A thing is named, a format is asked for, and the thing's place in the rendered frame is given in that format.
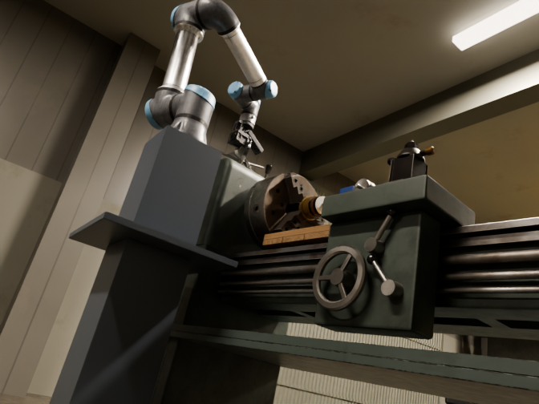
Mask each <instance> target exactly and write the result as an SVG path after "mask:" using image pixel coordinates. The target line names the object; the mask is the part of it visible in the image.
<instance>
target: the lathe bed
mask: <svg viewBox="0 0 539 404"><path fill-rule="evenodd" d="M327 243H328V242H327ZM327 243H321V244H308V245H301V246H294V247H287V248H275V249H267V250H261V251H254V252H241V253H234V254H228V255H225V257H227V258H229V259H232V260H234V261H237V262H238V264H237V267H236V268H235V269H229V271H227V270H228V269H227V270H223V271H224V272H221V276H222V277H221V278H220V281H222V280H223V279H222V278H226V281H225V282H224V281H223V282H219V284H218V285H219V286H220V287H219V286H218V288H221V289H222V287H223V286H224V290H221V289H217V293H216V296H217V294H219V295H220V294H222V297H221V302H222V303H225V304H227V305H231V306H233V307H236V308H239V309H243V310H245V311H248V312H251V313H255V314H257V315H260V316H263V317H267V318H269V319H271V320H274V321H278V322H289V323H301V324H312V325H316V324H315V323H314V318H315V313H316V308H317V303H318V302H317V301H316V299H315V297H314V292H313V277H314V271H315V269H316V267H317V265H318V262H319V261H320V260H321V259H322V257H323V256H324V255H325V254H326V247H327ZM221 279H222V280H221ZM221 286H222V287H221ZM218 290H219V291H218ZM433 333H447V334H459V335H471V336H482V337H504V338H516V339H527V340H538V341H539V217H535V218H528V219H521V220H509V221H501V222H495V223H488V224H475V225H469V226H461V227H455V228H442V229H441V230H440V248H439V260H438V271H437V282H436V305H435V316H434V328H433Z"/></svg>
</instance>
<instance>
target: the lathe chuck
mask: <svg viewBox="0 0 539 404"><path fill-rule="evenodd" d="M287 174H290V176H298V178H299V183H300V186H302V185H304V188H305V191H306V192H309V193H310V196H317V193H316V191H315V190H314V188H313V187H312V186H311V184H310V183H309V182H308V181H307V180H306V179H305V178H303V177H302V176H300V175H298V174H296V173H293V172H289V173H287ZM283 175H286V174H283V173H282V174H279V175H276V176H271V177H269V178H266V179H264V180H263V181H262V182H260V183H259V184H258V185H257V187H256V188H255V189H254V191H253V194H252V196H251V199H250V203H249V218H250V222H251V225H252V228H253V231H254V233H255V235H256V237H257V238H258V239H259V241H260V242H261V243H262V244H263V240H264V237H265V234H267V233H271V232H272V231H273V230H274V229H275V228H276V227H277V226H278V224H279V223H280V222H281V221H282V219H283V218H284V217H285V216H286V210H287V212H295V211H297V210H298V207H299V205H300V203H301V202H299V203H296V204H288V202H289V198H288V194H287V191H286V183H285V179H284V176H283ZM256 204H258V205H259V211H258V212H257V213H256V212H255V211H254V206H255V205H256ZM309 227H314V226H313V225H311V224H308V223H306V222H304V223H300V224H299V226H298V227H297V228H293V229H292V230H295V229H300V228H309Z"/></svg>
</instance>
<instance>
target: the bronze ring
mask: <svg viewBox="0 0 539 404"><path fill-rule="evenodd" d="M319 197H320V196H306V197H304V198H303V199H302V202H301V203H300V205H299V207H298V210H301V211H302V215H303V216H304V217H305V218H306V219H307V220H315V219H316V218H319V217H321V214H319V213H318V211H317V209H316V207H315V202H316V199H317V198H319Z"/></svg>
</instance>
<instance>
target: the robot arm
mask: <svg viewBox="0 0 539 404"><path fill-rule="evenodd" d="M171 23H172V29H173V31H174V34H175V36H176V38H175V42H174V44H173V48H172V53H171V56H170V59H169V62H168V67H167V70H166V74H165V77H164V81H163V85H162V86H161V87H158V88H157V90H156V94H155V98H154V99H150V100H149V101H147V102H146V105H145V115H146V117H147V119H148V122H149V123H150V124H151V125H152V126H153V127H154V128H155V129H158V130H163V129H164V128H165V127H166V126H168V125H169V126H171V127H174V128H175V129H177V130H179V131H182V132H183V133H185V134H187V135H189V136H191V137H193V138H194V139H197V140H199V141H201V142H202V143H205V144H206V132H207V130H208V127H209V122H210V119H211V117H212V114H213V111H214V106H215V102H216V100H215V98H214V96H213V94H212V93H211V92H210V91H208V90H207V89H205V88H203V87H201V86H198V85H195V84H190V85H188V86H187V84H188V78H189V75H190V71H191V68H192V64H193V60H194V56H195V53H196V49H197V44H198V43H200V42H201V41H202V40H203V37H204V34H205V32H206V31H207V30H212V29H214V30H216V31H217V33H218V34H219V35H220V36H222V37H223V38H224V40H225V41H226V43H227V45H228V47H229V49H230V50H231V52H232V54H233V56H234V58H235V59H236V60H237V63H238V65H239V66H240V68H241V70H242V71H243V73H244V75H245V77H246V78H247V80H248V82H249V85H244V86H243V84H242V83H240V82H234V83H232V84H230V86H229V89H228V94H229V95H230V97H231V99H233V100H234V102H235V103H236V104H237V105H238V106H239V107H240V109H242V111H241V116H240V119H239V120H238V121H236V122H235V124H234V127H233V132H232V133H230V134H229V137H230V139H228V142H227V143H228V144H230V145H233V146H234V147H237V148H236V149H235V151H234V152H230V153H229V154H230V155H231V156H233V157H235V158H237V159H239V162H238V163H239V164H242V163H243V161H244V160H245V158H246V156H247V155H248V153H249V150H250V148H251V149H252V151H253V153H254V154H255V155H257V154H260V153H262V152H263V151H264V150H263V148H262V147H261V145H260V144H259V142H258V141H257V139H256V137H255V136H254V134H253V133H252V130H253V128H254V124H255V122H256V118H257V113H258V110H259V108H260V103H261V100H263V99H272V98H274V97H275V96H276V95H277V93H278V87H277V84H276V83H275V82H274V81H273V80H269V81H268V80H267V78H266V76H265V74H264V72H263V71H262V69H261V67H260V65H259V63H258V61H257V59H256V58H255V56H254V54H253V52H252V50H251V48H250V46H249V44H248V43H247V41H246V39H245V36H244V35H243V33H242V31H241V29H240V27H239V26H240V22H239V20H238V18H237V16H236V15H235V13H234V12H233V11H232V9H231V8H230V7H229V6H228V5H227V4H225V3H224V2H223V1H221V0H194V1H191V2H187V3H183V4H181V5H179V6H177V7H176V8H175V9H174V10H173V11H172V14H171ZM235 161H236V160H235ZM236 162H237V161H236Z"/></svg>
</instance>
